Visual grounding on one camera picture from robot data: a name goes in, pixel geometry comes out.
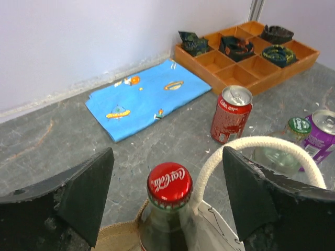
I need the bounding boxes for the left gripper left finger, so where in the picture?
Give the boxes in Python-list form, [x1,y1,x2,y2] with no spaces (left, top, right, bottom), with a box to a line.
[1,147,115,250]

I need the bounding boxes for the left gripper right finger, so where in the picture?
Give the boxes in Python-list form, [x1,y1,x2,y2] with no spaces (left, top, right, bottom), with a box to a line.
[222,146,334,250]

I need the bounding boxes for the brown canvas bag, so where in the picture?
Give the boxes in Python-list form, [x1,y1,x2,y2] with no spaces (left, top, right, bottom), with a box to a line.
[94,136,326,251]

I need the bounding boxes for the cola glass bottle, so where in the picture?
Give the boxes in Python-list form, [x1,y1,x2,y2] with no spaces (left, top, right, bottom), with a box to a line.
[139,162,197,251]

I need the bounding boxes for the clear green-cap glass bottle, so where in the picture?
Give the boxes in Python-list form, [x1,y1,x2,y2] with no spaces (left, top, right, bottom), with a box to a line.
[251,117,312,177]

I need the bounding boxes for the purple soda can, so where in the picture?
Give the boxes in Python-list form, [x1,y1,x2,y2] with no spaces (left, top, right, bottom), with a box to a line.
[301,109,334,164]

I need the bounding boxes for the red cola can far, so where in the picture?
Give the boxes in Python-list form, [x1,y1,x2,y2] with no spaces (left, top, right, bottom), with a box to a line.
[210,85,253,144]

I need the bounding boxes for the blue space-print cloth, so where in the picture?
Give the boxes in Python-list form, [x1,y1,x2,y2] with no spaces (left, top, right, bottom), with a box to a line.
[85,59,211,142]

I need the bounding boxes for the dark rolled band yellow print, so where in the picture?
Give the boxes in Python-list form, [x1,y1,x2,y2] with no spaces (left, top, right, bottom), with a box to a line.
[261,44,298,68]

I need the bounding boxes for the orange wooden divider tray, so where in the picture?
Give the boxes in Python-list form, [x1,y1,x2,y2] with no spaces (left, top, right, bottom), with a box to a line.
[174,21,320,95]

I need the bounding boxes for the dark rolled band orange accents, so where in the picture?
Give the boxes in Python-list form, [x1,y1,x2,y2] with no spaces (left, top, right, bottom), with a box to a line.
[219,36,254,62]

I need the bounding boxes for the dark rolled band far-right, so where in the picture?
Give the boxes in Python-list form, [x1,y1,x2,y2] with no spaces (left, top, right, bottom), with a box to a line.
[260,25,294,44]

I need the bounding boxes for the dark rolled band far-left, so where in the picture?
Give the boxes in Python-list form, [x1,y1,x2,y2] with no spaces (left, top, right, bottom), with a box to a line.
[178,31,210,57]

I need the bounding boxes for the right aluminium frame post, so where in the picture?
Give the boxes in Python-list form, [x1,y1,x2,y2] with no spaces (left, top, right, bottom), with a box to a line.
[248,0,265,21]

